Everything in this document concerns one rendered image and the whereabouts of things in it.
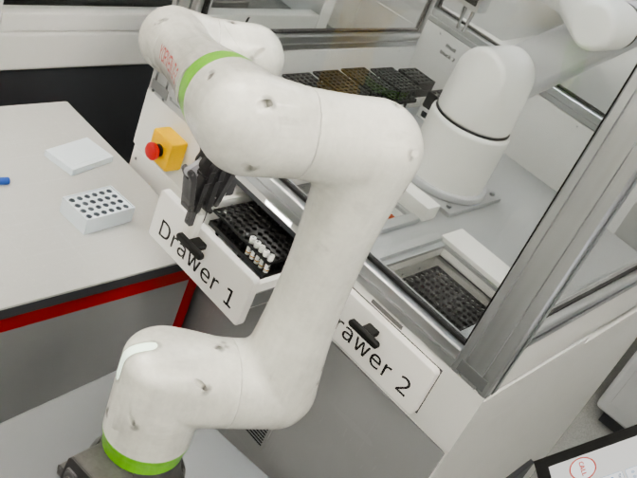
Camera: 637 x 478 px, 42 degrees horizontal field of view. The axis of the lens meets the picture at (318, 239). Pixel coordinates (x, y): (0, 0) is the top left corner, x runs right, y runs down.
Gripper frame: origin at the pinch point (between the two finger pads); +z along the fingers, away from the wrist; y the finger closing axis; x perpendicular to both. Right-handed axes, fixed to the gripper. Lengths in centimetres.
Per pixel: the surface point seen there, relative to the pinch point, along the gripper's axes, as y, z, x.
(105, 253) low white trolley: 6.0, 17.1, -14.1
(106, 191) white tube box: -3.1, 14.0, -29.2
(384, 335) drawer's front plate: -17.5, 1.9, 37.0
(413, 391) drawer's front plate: -18, 7, 47
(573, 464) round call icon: -14, -8, 76
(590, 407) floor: -189, 92, 49
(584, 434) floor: -172, 92, 56
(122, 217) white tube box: -2.4, 15.2, -21.4
